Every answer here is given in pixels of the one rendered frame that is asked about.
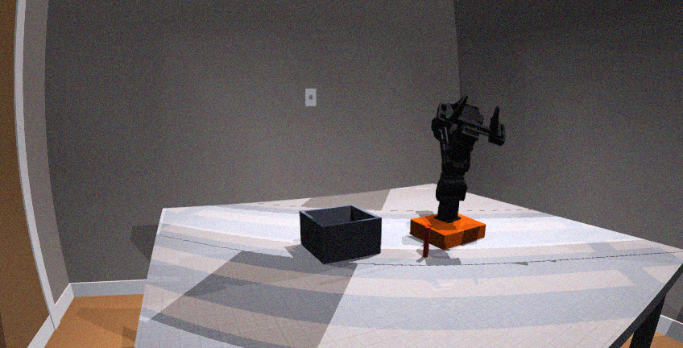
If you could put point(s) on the red peg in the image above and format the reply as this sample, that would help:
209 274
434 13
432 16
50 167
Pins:
426 240

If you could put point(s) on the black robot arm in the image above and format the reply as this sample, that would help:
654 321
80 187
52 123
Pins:
452 187

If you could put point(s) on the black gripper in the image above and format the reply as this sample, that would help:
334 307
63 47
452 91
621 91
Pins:
468 130

